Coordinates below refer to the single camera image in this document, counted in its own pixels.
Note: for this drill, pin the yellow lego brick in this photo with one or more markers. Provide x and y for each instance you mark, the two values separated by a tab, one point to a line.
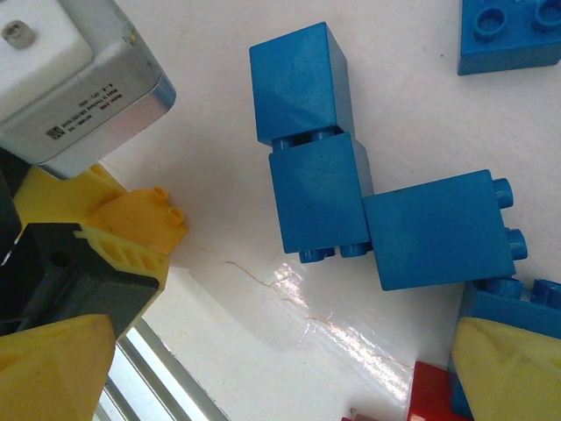
144	219

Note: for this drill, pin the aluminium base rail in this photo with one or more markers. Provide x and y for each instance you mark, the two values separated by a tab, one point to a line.
144	373

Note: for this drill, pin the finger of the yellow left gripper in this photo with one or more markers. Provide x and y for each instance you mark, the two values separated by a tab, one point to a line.
127	259
61	197

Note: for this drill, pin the red lego brick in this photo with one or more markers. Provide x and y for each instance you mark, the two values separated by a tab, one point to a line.
431	390

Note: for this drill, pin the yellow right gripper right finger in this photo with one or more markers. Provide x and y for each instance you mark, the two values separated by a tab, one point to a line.
508	377

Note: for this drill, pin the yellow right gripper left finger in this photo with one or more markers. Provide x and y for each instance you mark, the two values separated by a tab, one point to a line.
52	373

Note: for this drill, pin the blue lego brick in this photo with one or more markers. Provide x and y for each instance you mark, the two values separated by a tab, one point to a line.
293	83
315	197
504	309
508	39
438	228

